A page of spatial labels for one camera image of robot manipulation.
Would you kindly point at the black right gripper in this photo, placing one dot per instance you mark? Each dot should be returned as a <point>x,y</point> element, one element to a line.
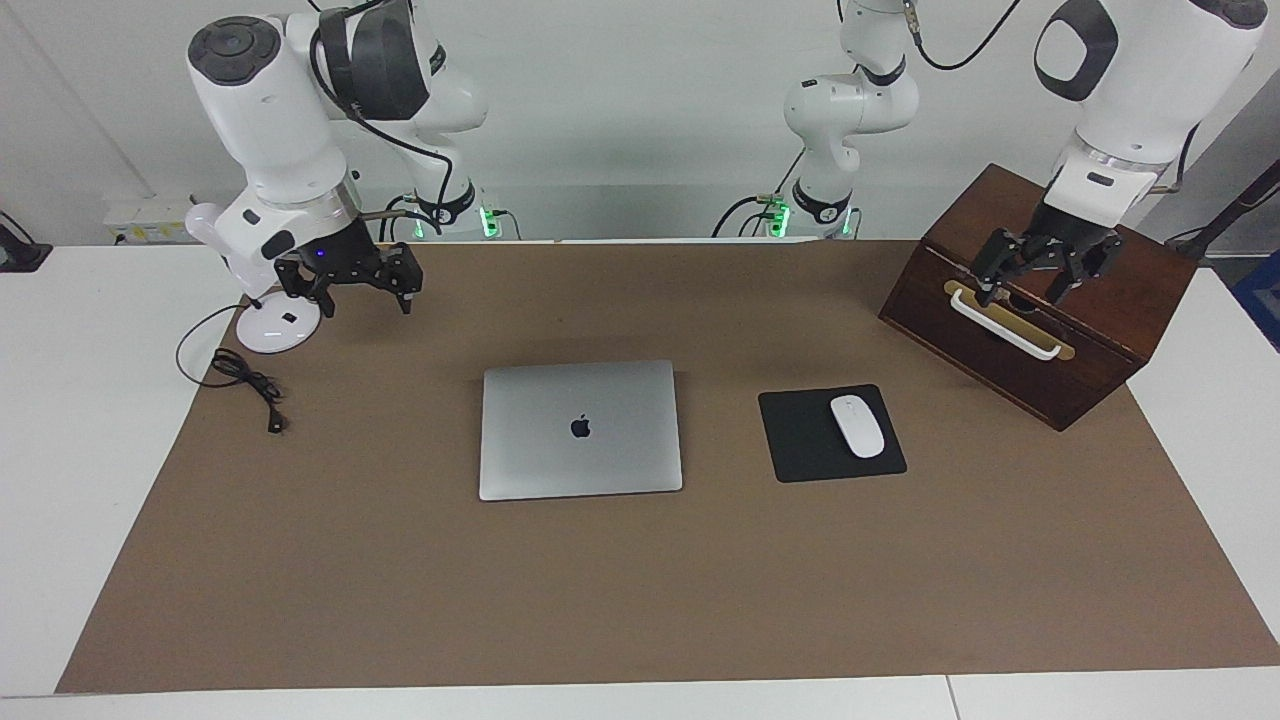
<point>335,262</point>

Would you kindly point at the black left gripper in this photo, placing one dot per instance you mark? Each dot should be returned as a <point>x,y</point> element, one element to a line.
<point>1070,230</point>

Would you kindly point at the grey laptop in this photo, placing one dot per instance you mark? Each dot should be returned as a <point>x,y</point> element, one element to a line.
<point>580,430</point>

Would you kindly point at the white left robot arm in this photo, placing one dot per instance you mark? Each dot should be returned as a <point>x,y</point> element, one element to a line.
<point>1150,90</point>

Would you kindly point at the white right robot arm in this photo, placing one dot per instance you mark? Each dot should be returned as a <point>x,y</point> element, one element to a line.
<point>270,120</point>

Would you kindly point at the white desk lamp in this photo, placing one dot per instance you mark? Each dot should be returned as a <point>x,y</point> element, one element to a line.
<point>280,330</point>

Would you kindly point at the dark wooden box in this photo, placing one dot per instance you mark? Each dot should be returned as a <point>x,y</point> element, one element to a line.
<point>1100,330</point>

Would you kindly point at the black stand pole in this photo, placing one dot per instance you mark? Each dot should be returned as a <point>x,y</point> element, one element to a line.
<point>1235,205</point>

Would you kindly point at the white power strip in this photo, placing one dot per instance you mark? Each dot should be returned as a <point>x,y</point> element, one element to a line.
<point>145,222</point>

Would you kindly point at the blue crate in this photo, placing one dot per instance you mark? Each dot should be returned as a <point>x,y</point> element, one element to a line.
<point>1262,300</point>

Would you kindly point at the white computer mouse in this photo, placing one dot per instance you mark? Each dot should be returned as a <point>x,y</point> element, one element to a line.
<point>858,425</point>

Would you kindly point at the black mouse pad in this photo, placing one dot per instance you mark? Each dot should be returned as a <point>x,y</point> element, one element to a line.
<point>800,440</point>

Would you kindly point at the brown table mat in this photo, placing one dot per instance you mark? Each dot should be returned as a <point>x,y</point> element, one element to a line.
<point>640,580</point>

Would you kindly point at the black clamp mount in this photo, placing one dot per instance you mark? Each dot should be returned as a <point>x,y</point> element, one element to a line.
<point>20,250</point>

